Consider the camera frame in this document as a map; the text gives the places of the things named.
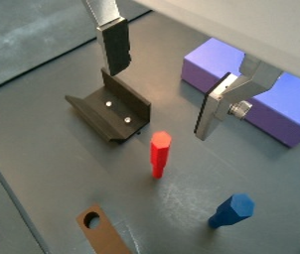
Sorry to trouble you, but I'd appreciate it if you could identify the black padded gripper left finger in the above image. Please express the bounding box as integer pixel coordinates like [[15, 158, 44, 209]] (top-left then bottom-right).
[[80, 0, 131, 75]]

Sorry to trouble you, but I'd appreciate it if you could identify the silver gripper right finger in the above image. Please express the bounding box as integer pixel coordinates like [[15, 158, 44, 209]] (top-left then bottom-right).
[[194, 54, 282, 140]]

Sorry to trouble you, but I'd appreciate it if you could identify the brown block with hole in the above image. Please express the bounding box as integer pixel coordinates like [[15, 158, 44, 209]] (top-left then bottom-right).
[[75, 204, 131, 254]]

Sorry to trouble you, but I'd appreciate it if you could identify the purple base board block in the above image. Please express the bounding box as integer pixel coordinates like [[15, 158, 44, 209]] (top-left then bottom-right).
[[181, 39, 300, 148]]

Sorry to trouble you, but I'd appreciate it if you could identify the red hexagonal peg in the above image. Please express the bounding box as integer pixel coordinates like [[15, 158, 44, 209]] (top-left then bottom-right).
[[150, 131, 171, 179]]

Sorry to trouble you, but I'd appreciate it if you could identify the blue hexagonal peg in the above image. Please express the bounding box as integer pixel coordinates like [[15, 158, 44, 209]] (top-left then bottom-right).
[[209, 193, 254, 229]]

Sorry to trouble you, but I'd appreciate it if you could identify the black U-shaped holder bracket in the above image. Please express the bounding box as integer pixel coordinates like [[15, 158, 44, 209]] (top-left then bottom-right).
[[65, 68, 151, 143]]

